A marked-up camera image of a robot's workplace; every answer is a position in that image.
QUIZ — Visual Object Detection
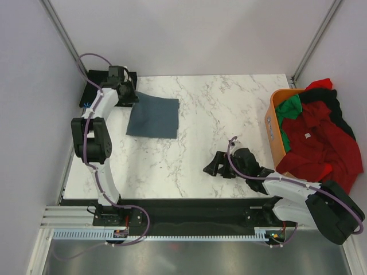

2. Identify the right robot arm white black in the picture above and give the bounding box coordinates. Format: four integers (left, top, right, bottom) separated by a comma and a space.
202, 144, 365, 245

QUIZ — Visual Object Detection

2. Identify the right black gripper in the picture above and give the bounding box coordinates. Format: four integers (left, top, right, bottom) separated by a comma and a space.
203, 151, 248, 179

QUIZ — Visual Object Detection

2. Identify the red t shirt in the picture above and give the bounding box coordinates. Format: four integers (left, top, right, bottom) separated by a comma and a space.
276, 78, 364, 193

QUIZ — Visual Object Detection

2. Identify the left aluminium frame post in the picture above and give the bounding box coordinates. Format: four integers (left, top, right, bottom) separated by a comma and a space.
40, 0, 87, 80

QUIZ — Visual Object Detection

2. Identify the right aluminium frame post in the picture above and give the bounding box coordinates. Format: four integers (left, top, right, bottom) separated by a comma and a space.
287, 0, 344, 88

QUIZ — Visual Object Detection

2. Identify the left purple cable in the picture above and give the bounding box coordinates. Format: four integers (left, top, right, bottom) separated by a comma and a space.
51, 53, 151, 262

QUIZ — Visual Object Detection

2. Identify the blue-grey t shirt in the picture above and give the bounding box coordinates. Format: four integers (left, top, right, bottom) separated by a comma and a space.
126, 92, 179, 139

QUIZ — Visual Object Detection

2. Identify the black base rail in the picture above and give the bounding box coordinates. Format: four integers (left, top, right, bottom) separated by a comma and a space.
91, 197, 302, 237

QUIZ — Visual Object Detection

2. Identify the green t shirt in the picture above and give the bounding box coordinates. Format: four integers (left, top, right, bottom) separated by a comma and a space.
275, 95, 303, 153

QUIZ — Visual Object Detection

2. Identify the white slotted cable duct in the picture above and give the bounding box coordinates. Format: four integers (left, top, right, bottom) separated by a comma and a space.
52, 228, 281, 242

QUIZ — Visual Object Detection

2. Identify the aluminium frame post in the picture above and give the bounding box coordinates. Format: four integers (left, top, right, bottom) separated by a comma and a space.
287, 0, 344, 88
40, 0, 87, 80

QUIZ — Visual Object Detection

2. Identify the aluminium frame extrusion base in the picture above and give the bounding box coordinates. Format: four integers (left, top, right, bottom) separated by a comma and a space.
40, 206, 93, 229

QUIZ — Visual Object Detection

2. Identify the orange plastic basket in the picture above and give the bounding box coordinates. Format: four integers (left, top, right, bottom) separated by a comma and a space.
264, 89, 304, 168

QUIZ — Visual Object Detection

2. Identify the folded black t shirt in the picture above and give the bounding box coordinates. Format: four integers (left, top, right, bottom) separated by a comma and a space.
79, 70, 138, 108

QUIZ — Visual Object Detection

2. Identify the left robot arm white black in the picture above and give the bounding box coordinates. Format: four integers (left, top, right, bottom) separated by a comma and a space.
71, 65, 139, 227

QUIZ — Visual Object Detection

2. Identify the black t shirt in basket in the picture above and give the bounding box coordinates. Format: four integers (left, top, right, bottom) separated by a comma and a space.
299, 88, 356, 140

